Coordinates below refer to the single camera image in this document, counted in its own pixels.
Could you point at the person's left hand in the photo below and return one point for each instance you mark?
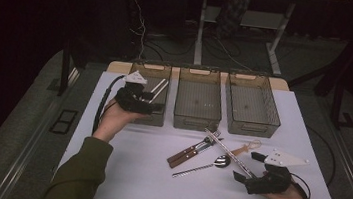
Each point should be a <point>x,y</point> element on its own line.
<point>111,120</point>

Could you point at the dark patterned hanging cloth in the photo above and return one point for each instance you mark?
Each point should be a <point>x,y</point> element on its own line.
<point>233,8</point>

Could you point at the black metal stand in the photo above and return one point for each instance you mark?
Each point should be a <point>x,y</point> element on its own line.
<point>337,104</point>
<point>65,66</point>

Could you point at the small wooden spoon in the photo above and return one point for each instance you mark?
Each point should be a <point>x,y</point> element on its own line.
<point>242,149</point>

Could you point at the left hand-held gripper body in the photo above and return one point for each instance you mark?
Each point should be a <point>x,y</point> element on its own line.
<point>131,99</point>

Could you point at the metal spoon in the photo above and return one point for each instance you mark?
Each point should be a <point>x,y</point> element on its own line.
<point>222,161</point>

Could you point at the white metal desk frame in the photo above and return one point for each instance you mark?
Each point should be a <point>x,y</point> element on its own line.
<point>200,32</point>

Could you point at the black floor frame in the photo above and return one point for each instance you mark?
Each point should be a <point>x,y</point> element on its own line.
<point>63,121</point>

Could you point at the transparent brown plastic bin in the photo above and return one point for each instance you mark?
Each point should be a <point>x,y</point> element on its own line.
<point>251,104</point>
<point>164,71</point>
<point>199,98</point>

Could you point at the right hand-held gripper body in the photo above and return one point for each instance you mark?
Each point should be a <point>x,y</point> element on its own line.
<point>270,184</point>

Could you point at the metal chopstick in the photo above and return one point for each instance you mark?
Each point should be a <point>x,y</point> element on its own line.
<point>226,148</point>
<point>229,154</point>

